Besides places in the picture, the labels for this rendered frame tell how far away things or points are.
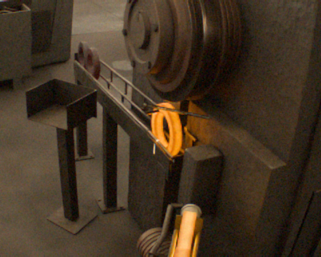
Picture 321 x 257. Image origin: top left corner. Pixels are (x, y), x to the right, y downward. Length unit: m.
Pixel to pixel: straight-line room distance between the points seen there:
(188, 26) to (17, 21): 2.60
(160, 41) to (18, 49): 2.61
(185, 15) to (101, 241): 1.28
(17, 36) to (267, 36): 2.79
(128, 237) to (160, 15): 1.25
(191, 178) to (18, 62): 2.68
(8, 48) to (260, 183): 2.87
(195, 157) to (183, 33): 0.36
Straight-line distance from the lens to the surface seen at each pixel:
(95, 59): 2.14
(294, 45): 1.02
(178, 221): 1.11
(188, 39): 1.11
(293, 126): 1.05
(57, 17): 4.15
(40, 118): 1.86
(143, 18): 1.20
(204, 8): 1.08
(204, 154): 1.21
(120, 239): 2.05
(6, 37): 3.59
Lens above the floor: 1.42
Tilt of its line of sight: 28 degrees down
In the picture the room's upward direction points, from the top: 4 degrees clockwise
